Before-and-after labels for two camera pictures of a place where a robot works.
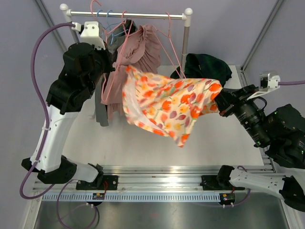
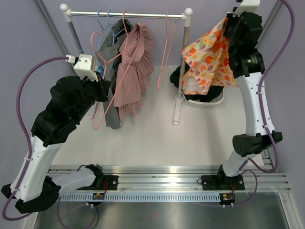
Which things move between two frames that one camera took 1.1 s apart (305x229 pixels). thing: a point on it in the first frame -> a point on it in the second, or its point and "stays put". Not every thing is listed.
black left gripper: (107, 55) -> (104, 92)
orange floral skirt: (166, 106) -> (208, 65)
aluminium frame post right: (259, 39) stays put
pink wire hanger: (168, 36) -> (164, 48)
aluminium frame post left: (61, 42) stays put
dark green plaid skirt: (204, 66) -> (213, 91)
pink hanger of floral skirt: (100, 26) -> (135, 46)
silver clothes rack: (186, 16) stays put
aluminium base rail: (142, 178) stays put
